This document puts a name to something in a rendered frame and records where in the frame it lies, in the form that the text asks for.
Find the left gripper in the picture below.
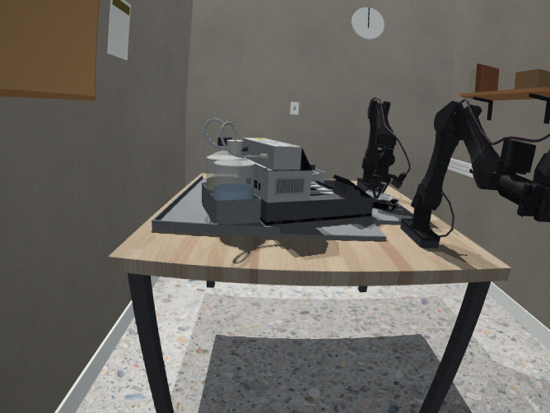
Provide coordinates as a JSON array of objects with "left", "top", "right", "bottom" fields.
[{"left": 511, "top": 153, "right": 550, "bottom": 222}]

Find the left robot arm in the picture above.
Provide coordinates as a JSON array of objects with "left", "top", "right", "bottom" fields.
[{"left": 401, "top": 101, "right": 536, "bottom": 241}]

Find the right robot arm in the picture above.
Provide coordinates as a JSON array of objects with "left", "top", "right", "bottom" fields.
[{"left": 357, "top": 100, "right": 396, "bottom": 188}]

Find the white rectangular well plate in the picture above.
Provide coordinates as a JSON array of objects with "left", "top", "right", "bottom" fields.
[{"left": 366, "top": 190, "right": 394, "bottom": 202}]

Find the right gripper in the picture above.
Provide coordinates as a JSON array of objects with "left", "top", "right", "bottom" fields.
[{"left": 370, "top": 162, "right": 404, "bottom": 199}]

